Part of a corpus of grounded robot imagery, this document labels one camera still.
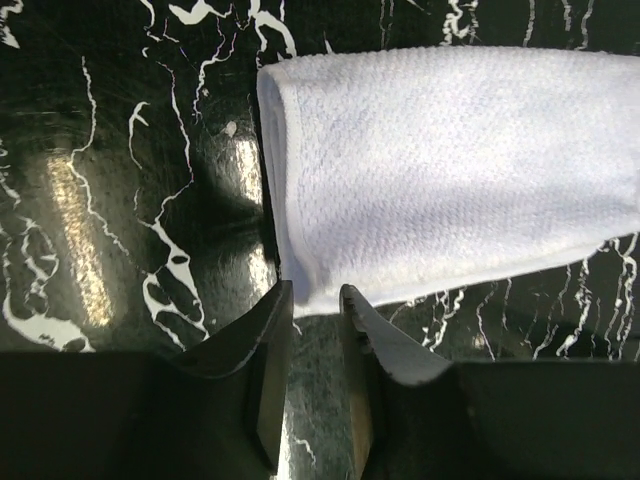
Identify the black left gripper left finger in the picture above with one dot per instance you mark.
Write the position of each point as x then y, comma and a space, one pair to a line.
212, 412

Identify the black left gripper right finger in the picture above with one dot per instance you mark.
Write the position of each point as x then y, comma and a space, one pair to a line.
417, 415

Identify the white waffle towel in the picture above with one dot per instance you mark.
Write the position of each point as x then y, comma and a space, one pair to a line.
412, 171

